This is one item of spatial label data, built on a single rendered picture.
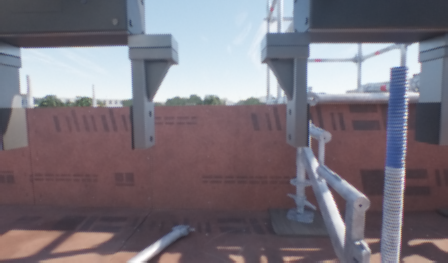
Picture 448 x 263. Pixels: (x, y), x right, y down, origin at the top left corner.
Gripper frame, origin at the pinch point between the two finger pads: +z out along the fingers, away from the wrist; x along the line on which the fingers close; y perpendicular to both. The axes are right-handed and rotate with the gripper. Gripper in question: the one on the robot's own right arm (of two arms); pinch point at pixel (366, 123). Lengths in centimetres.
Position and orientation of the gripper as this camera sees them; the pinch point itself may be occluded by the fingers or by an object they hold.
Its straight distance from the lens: 25.5
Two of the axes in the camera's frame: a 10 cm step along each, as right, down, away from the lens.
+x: 10.0, -0.1, 0.0
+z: 0.1, 10.0, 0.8
